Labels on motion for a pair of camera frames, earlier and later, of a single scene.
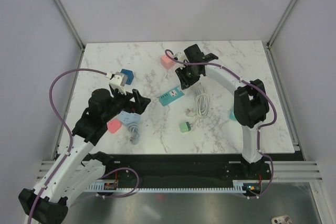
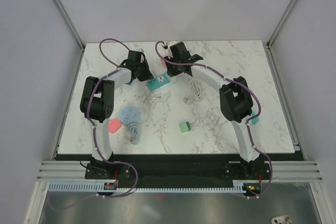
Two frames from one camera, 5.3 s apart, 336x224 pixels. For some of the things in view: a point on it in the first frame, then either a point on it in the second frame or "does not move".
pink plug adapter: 114,125 does not move
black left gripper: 140,103 -> 148,75
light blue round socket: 128,118 does not move
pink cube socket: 167,62 does not move
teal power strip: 170,96 -> 158,81
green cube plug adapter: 185,127 does not move
